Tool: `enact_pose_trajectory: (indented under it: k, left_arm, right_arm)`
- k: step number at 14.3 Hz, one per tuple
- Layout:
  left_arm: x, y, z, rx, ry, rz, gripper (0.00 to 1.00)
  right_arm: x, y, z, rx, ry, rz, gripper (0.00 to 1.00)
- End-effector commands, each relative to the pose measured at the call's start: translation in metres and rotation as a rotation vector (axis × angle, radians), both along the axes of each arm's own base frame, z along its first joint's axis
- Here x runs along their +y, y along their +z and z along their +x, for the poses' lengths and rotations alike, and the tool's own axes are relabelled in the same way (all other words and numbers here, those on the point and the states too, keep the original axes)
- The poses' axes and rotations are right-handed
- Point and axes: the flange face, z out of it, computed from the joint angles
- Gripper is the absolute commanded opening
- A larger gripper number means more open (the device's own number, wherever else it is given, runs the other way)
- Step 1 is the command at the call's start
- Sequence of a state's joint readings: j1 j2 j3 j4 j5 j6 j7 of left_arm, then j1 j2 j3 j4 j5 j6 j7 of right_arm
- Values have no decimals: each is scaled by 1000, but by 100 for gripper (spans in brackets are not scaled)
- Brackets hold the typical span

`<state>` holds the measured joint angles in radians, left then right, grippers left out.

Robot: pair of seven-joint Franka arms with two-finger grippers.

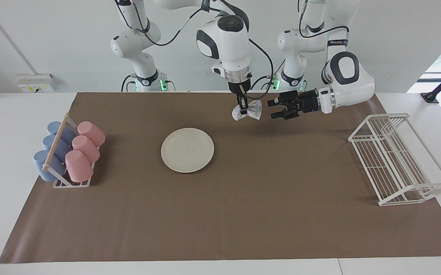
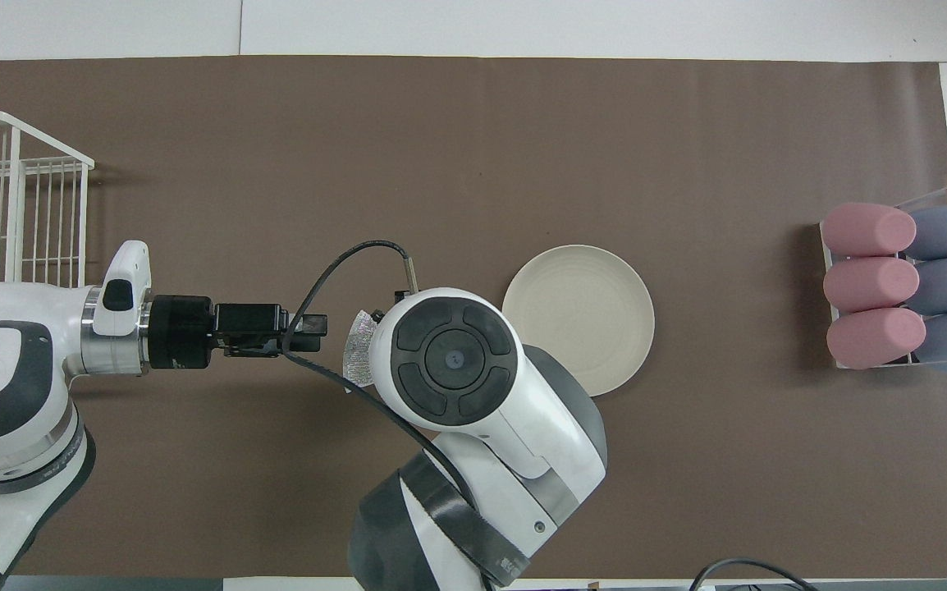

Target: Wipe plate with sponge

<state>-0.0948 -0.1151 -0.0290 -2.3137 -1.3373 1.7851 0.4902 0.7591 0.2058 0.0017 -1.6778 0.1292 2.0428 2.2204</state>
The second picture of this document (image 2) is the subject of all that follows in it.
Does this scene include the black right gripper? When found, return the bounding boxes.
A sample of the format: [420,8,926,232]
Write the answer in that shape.
[285,289,413,355]

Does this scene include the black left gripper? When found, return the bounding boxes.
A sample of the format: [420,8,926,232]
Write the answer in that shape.
[145,295,290,370]

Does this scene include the cream round plate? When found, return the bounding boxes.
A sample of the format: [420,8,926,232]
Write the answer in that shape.
[501,245,656,398]

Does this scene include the white wire dish rack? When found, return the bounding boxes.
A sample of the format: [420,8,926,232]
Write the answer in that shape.
[0,111,95,290]

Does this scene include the pink plastic cup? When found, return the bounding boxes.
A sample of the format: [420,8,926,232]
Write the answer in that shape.
[821,203,917,257]
[826,308,927,370]
[823,257,920,314]

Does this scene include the brown table mat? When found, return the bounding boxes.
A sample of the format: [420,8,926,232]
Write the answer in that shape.
[0,56,947,580]

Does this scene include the thin black cable loop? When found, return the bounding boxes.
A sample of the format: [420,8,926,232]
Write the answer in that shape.
[689,557,821,591]

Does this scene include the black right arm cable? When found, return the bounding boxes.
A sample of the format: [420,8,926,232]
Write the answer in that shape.
[281,240,528,585]

